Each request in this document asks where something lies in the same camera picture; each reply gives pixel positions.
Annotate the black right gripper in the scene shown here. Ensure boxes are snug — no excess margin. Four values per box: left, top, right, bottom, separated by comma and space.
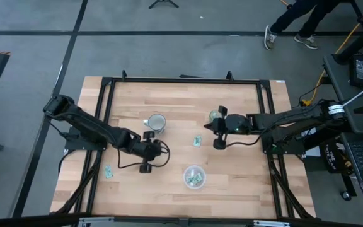
204, 106, 252, 151

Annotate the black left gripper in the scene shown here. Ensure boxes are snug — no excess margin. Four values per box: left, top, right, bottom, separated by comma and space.
132, 131, 164, 174

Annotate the clear drinking glass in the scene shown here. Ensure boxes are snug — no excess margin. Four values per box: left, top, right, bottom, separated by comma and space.
209, 108, 222, 123

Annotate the blue white floral mug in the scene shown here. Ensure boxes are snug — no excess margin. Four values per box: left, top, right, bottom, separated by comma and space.
142, 113, 167, 135

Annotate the clear round plastic container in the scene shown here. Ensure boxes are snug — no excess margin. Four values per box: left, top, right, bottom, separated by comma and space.
182, 165, 207, 190

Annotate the black printed tote bag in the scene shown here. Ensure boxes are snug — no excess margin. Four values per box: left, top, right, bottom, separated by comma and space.
318, 141, 349, 174

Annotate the black tripod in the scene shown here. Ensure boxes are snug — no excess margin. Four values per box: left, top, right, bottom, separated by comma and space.
148, 0, 180, 9

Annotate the person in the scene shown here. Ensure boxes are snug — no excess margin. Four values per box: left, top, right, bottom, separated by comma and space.
263, 0, 342, 51

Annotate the black power adapter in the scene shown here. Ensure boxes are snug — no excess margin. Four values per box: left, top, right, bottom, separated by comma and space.
349, 54, 363, 89

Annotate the black stand leg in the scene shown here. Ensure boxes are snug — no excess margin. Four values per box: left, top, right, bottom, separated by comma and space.
331, 0, 363, 66

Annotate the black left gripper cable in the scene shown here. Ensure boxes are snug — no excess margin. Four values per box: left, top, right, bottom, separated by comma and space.
117, 140, 171, 170

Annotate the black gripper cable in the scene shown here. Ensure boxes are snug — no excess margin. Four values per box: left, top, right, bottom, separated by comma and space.
117, 140, 171, 170
224, 134, 264, 148

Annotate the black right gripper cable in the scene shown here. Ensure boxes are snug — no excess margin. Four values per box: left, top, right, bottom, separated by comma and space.
224, 134, 264, 148

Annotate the black aluminium table frame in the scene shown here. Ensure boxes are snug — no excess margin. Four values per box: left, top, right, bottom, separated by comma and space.
49, 69, 317, 221

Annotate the silver metal bracket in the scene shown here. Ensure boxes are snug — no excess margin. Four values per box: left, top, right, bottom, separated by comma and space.
253, 219, 291, 227
79, 216, 115, 227

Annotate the yellow extension cord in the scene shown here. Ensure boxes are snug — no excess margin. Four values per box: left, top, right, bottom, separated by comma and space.
301, 0, 363, 110

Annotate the black frame crossbeam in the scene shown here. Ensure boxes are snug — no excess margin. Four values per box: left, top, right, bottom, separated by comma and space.
0, 213, 363, 227

